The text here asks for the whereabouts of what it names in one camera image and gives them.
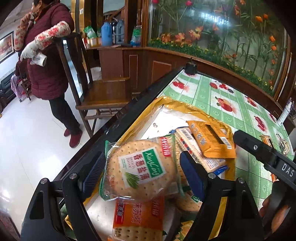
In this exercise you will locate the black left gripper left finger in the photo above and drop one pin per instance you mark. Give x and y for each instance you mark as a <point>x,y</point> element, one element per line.
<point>43,217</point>

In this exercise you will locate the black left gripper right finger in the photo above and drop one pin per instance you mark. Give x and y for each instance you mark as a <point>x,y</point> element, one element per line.
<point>228,205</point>

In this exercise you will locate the small green-end cracker pack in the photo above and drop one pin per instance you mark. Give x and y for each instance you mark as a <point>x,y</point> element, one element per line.
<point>188,203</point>

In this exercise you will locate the orange snack packet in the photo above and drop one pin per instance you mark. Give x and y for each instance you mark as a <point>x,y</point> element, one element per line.
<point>215,139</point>

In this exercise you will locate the blue white cracker pack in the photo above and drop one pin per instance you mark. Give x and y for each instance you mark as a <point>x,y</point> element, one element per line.
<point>187,142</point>

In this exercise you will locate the round cracker pack green label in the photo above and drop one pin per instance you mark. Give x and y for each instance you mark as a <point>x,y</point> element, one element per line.
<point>140,170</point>

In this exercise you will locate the orange soda cracker pack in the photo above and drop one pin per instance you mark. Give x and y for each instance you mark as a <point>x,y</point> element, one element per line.
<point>138,221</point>

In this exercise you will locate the small tan cracker pack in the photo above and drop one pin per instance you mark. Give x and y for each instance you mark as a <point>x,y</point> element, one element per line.
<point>267,140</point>

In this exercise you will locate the dark green cracker packet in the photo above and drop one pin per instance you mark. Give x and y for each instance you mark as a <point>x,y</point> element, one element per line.
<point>184,229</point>

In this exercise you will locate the white spray bottle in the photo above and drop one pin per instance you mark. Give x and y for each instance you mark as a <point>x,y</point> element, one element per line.
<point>285,113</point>

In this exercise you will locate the yellow cardboard tray box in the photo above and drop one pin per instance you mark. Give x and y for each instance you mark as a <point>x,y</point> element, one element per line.
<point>161,118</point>

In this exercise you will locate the floral glass panel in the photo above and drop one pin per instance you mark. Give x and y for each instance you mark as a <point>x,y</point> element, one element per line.
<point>243,36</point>

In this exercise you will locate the wooden chair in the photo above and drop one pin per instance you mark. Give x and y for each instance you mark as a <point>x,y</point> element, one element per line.
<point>99,98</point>

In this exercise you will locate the framed painting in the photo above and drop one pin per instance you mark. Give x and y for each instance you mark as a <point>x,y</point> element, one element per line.
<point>6,46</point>

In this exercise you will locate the woman in maroon coat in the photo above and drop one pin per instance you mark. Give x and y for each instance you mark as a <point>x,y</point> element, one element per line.
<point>34,40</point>

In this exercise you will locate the blue thermos jug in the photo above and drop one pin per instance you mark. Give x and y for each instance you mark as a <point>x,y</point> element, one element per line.
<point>106,34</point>

